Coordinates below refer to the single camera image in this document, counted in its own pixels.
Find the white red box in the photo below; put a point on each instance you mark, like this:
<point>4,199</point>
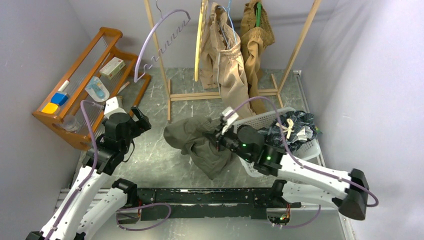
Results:
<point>110,69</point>

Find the wooden clothes rack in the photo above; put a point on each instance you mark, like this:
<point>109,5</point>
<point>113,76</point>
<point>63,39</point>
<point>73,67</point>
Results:
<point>252,108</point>

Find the white pen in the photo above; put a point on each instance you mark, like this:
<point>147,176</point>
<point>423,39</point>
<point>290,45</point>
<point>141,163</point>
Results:
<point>123,86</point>

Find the white blue packaged item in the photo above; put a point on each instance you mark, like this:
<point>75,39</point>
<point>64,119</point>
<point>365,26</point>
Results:
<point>96,90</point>

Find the wooden hanger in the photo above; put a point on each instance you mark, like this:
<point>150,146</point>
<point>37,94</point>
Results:
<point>200,29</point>

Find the olive green shorts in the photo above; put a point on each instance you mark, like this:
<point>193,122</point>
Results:
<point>188,136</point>

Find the blue sponge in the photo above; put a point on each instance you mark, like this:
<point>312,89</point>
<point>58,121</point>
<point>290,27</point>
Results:
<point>59,98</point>

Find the orange wooden shelf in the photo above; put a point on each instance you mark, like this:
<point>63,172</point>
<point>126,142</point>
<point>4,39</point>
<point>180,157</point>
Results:
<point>98,74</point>

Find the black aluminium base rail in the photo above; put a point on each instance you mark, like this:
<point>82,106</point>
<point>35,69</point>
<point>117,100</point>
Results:
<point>213,202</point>

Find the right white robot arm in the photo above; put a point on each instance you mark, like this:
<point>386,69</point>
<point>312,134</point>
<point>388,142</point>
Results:
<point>298,181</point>

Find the white plastic laundry basket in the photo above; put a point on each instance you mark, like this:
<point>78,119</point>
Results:
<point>308,151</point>

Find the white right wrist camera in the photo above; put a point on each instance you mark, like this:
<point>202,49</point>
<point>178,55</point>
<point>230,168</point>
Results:
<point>227,118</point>

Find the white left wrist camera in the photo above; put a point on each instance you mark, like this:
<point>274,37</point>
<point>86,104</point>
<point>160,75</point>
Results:
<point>112,106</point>

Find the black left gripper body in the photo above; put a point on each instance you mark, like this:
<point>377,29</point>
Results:
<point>137,127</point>

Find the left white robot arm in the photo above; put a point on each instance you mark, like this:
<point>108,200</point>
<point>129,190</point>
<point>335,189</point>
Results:
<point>75,219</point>

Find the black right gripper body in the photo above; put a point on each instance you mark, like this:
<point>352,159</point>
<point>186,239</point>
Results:
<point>229,139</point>

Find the tan brown shorts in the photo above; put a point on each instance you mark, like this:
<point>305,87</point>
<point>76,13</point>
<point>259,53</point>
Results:
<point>254,41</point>

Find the white tube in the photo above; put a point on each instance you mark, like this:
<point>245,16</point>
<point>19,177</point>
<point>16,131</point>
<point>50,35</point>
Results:
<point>63,86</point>

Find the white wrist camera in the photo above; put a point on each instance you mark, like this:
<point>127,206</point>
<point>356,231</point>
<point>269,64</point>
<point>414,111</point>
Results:
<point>227,118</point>
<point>112,106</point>

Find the dark shark print shorts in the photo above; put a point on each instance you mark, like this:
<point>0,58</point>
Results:
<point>297,126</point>

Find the green hanger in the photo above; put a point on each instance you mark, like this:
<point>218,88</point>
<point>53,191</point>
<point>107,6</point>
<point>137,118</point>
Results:
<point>258,12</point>

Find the beige shorts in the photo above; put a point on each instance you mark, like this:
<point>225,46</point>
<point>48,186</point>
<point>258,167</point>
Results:
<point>222,64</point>

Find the yellow sponge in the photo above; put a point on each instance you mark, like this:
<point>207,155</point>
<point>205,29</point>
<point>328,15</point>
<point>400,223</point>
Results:
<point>50,108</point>

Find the clear plastic cup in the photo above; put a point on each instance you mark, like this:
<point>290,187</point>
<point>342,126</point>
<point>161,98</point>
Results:
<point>70,123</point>

